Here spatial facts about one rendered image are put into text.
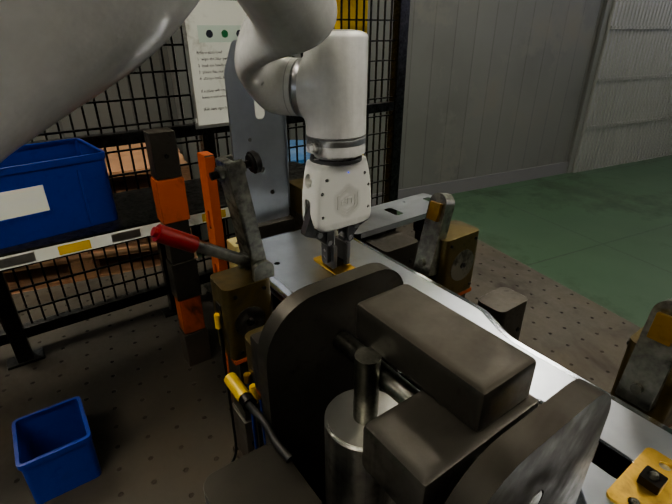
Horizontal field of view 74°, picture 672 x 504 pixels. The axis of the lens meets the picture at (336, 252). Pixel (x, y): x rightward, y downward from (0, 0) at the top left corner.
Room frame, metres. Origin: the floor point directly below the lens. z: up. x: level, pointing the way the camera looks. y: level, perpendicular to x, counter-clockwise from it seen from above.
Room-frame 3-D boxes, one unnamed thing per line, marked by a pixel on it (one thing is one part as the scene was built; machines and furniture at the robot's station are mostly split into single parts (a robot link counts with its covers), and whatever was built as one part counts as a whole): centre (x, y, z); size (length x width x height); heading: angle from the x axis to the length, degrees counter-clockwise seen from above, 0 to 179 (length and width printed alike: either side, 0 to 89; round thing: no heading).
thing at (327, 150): (0.64, 0.00, 1.21); 0.09 x 0.08 x 0.03; 126
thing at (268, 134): (0.86, 0.14, 1.17); 0.12 x 0.01 x 0.34; 126
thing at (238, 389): (0.25, 0.06, 1.09); 0.10 x 0.01 x 0.01; 36
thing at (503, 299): (0.59, -0.26, 0.84); 0.10 x 0.05 x 0.29; 126
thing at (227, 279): (0.53, 0.14, 0.87); 0.10 x 0.07 x 0.35; 126
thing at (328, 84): (0.64, 0.00, 1.29); 0.09 x 0.08 x 0.13; 70
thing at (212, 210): (0.63, 0.18, 0.95); 0.03 x 0.01 x 0.50; 36
